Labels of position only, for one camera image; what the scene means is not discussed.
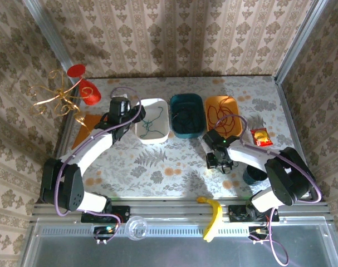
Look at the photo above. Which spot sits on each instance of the white plastic bin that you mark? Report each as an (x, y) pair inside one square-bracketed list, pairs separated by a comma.
[(157, 133)]

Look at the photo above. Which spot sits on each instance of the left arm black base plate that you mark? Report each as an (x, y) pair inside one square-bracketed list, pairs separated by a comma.
[(121, 212)]

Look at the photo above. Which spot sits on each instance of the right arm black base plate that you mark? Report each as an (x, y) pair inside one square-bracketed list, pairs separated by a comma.
[(235, 212)]

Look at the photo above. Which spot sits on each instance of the floral tablecloth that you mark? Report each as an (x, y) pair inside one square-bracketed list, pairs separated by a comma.
[(168, 161)]

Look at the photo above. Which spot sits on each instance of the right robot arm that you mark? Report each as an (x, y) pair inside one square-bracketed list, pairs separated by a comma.
[(285, 178)]

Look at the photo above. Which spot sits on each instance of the yellow banana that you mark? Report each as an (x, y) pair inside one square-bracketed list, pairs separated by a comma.
[(216, 217)]

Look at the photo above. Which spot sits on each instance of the dark blue cup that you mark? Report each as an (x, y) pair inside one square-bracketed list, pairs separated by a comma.
[(252, 178)]

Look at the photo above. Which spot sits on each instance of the red yellow snack packet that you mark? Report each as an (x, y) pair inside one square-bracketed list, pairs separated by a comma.
[(261, 137)]

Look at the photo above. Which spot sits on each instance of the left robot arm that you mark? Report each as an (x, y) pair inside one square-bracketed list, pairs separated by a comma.
[(74, 183)]

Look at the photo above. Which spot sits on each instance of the left aluminium corner post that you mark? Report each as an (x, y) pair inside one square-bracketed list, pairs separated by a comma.
[(50, 36)]

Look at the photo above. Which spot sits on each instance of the right aluminium corner post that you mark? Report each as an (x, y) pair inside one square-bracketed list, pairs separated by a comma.
[(296, 41)]

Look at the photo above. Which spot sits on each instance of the red plastic wine glass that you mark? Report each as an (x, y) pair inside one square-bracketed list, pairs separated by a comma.
[(89, 93)]

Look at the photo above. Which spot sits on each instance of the teal plastic bin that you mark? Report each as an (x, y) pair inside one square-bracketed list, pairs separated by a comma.
[(186, 101)]

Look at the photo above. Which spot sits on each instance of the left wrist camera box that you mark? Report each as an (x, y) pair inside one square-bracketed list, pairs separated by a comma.
[(121, 96)]

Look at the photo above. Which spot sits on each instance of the orange plastic bin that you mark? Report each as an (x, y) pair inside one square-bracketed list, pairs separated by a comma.
[(230, 103)]

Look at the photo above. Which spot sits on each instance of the aluminium rail frame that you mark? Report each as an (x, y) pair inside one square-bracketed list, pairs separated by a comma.
[(168, 207)]

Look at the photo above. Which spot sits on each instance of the orange wooden board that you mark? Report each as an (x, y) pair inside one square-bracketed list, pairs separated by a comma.
[(82, 139)]

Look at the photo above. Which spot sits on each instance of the grey metal cabinet top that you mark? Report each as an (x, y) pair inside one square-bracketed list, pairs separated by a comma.
[(171, 253)]

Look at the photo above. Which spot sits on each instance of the aluminium corner post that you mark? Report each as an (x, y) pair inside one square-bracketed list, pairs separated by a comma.
[(50, 36), (296, 41)]

